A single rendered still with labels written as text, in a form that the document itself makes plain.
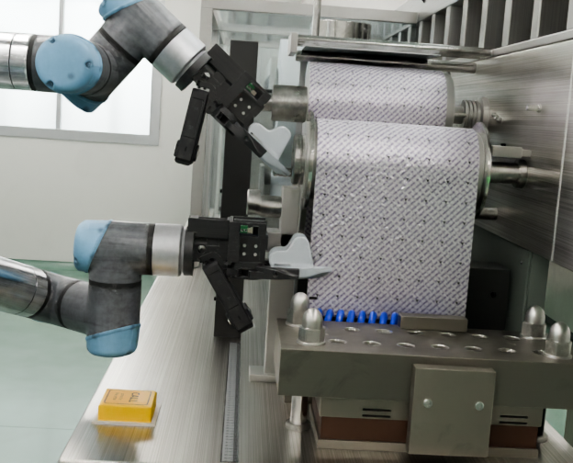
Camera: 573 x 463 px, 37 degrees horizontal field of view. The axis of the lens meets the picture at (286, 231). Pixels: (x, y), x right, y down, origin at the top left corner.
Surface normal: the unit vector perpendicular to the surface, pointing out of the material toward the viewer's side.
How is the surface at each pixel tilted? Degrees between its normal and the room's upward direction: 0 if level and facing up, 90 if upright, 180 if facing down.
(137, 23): 95
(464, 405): 90
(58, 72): 90
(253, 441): 0
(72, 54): 90
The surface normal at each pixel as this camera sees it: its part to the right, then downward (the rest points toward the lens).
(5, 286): 0.80, 0.21
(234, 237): 0.04, 0.14
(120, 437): 0.07, -0.99
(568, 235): -1.00, -0.06
